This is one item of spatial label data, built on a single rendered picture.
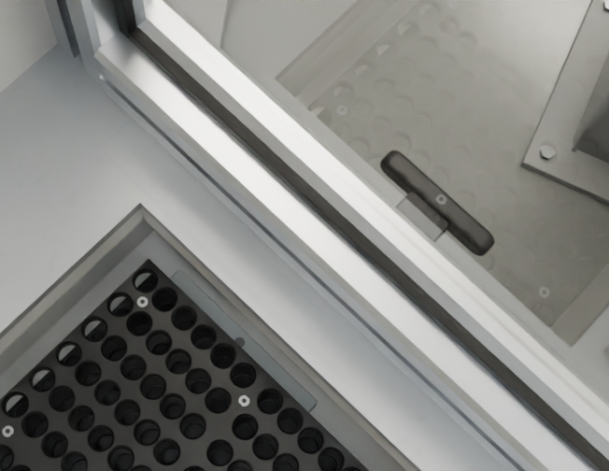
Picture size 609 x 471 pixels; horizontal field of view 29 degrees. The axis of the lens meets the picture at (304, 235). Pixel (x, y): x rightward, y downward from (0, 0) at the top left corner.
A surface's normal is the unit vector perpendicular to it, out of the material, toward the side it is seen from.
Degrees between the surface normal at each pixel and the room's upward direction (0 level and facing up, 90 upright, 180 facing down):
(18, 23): 90
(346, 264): 0
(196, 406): 0
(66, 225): 0
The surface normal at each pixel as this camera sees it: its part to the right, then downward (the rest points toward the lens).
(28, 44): 0.72, 0.67
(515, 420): 0.06, -0.29
